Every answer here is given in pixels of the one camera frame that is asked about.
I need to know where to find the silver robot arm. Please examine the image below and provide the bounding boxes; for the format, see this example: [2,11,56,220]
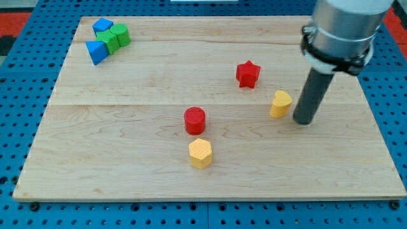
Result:
[301,0,393,76]

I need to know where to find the red star block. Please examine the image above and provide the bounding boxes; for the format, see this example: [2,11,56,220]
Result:
[236,60,261,88]

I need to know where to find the yellow heart block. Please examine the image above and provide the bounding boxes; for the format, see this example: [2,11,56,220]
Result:
[270,90,293,118]

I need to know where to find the red cylinder block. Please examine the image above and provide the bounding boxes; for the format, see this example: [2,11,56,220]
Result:
[184,107,206,135]

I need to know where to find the yellow hexagon block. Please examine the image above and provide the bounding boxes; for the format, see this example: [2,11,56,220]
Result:
[188,139,212,169]

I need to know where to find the wooden board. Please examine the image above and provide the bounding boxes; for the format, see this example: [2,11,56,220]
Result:
[13,16,406,202]

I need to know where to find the green cylinder block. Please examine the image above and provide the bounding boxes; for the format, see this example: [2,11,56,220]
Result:
[109,24,131,47]

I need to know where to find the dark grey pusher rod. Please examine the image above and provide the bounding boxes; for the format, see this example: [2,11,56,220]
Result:
[293,68,334,125]

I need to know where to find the green cube block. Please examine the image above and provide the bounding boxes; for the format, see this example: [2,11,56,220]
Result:
[96,30,120,55]

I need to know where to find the blue triangle block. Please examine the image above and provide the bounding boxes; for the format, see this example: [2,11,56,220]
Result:
[85,41,109,66]

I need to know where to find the blue cube block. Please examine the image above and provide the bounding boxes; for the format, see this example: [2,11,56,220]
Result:
[92,18,114,34]

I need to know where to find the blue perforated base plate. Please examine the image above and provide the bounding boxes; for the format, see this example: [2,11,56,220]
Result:
[1,1,406,228]

